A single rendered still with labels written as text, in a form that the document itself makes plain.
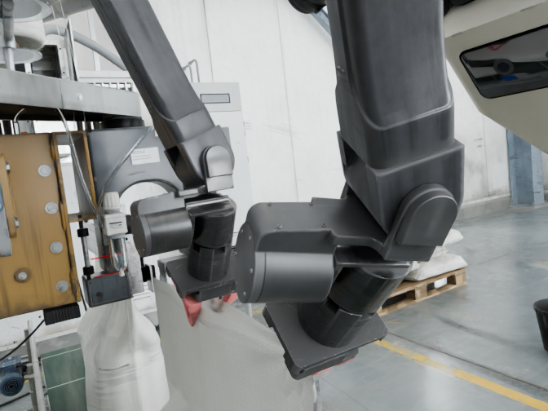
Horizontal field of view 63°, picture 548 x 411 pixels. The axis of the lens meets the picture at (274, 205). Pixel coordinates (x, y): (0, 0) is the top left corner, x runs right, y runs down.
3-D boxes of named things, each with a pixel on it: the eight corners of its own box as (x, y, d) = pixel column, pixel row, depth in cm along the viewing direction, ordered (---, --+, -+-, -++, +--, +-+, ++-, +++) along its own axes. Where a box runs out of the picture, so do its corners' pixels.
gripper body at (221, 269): (164, 272, 63) (165, 228, 59) (229, 257, 68) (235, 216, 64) (180, 302, 58) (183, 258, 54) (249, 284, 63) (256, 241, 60)
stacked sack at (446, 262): (470, 270, 399) (470, 253, 398) (419, 287, 366) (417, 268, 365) (432, 263, 436) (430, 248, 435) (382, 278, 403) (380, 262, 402)
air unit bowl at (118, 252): (130, 269, 82) (126, 236, 81) (114, 272, 80) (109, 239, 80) (127, 267, 85) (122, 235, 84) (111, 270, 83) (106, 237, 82)
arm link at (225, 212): (245, 205, 56) (225, 183, 60) (194, 214, 52) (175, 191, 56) (239, 249, 59) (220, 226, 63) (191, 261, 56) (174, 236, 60)
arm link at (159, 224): (229, 142, 54) (201, 152, 62) (134, 152, 48) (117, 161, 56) (245, 239, 55) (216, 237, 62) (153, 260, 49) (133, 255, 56)
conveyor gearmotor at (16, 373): (36, 393, 216) (31, 364, 215) (0, 404, 209) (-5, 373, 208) (33, 372, 242) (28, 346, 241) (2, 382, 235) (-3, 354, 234)
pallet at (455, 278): (466, 283, 401) (465, 268, 399) (369, 320, 337) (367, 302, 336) (396, 271, 470) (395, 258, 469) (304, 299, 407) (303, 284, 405)
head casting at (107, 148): (224, 249, 97) (207, 112, 95) (107, 274, 85) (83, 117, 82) (179, 238, 123) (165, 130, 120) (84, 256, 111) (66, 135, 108)
